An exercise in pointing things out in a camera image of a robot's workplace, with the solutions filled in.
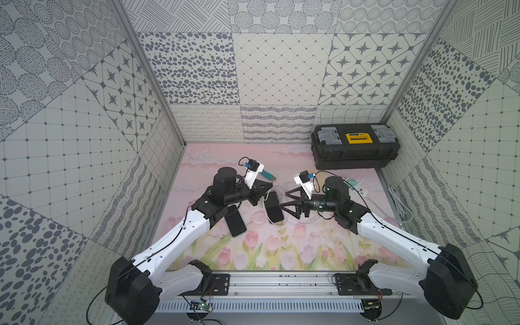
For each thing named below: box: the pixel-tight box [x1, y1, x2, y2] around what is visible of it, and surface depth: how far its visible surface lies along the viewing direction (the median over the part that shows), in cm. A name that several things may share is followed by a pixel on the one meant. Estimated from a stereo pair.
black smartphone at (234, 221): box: [224, 204, 248, 237], surface depth 90 cm
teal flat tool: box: [260, 169, 277, 181], surface depth 108 cm
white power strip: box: [349, 185, 369, 197], surface depth 100 cm
